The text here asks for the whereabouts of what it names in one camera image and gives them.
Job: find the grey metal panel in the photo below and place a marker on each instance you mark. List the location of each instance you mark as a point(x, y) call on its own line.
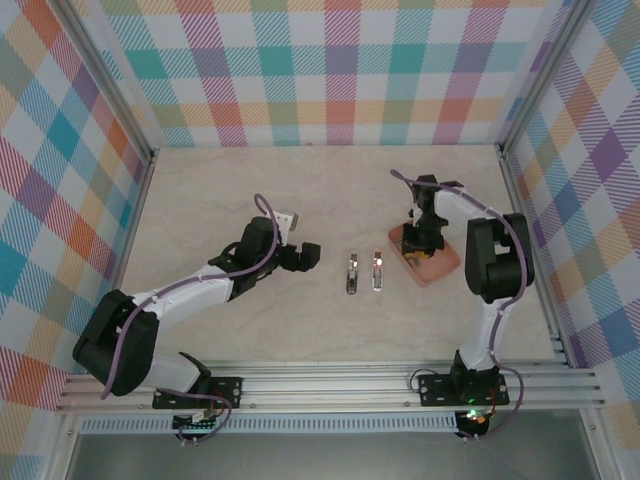
point(320, 460)

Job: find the aluminium side rail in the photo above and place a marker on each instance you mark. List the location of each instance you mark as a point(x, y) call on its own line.
point(545, 300)
point(130, 240)

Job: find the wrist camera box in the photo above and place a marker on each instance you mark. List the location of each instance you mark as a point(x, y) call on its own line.
point(288, 220)
point(413, 212)

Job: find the aluminium corner post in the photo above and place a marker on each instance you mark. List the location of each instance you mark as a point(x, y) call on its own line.
point(105, 80)
point(545, 75)

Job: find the pink and white stapler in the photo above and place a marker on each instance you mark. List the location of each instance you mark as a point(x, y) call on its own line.
point(377, 277)

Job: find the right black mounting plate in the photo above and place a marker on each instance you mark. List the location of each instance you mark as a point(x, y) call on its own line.
point(435, 387)

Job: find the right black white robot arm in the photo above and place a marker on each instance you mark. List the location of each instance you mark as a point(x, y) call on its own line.
point(500, 260)

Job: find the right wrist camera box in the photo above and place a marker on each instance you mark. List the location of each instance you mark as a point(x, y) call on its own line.
point(413, 212)

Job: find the brown and beige stapler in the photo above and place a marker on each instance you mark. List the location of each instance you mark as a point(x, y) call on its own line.
point(352, 280)

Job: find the left controller board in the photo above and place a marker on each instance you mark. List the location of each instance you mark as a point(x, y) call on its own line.
point(197, 424)

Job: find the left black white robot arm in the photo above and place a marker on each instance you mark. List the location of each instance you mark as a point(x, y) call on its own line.
point(120, 345)

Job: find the wide aluminium base rail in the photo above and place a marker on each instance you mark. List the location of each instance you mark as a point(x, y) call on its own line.
point(325, 387)

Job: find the right controller board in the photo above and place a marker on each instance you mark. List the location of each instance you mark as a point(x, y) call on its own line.
point(476, 422)

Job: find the orange plastic tray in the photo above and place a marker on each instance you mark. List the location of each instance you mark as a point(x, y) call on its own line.
point(440, 267)

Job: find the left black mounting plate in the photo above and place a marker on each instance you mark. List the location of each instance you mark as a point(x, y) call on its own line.
point(227, 390)

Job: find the black mounting plate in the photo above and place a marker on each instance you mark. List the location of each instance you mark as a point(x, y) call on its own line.
point(227, 390)
point(435, 387)

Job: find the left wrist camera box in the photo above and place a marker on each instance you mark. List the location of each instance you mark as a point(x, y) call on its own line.
point(288, 220)

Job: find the controller board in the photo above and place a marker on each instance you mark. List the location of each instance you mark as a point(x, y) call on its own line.
point(197, 424)
point(476, 422)

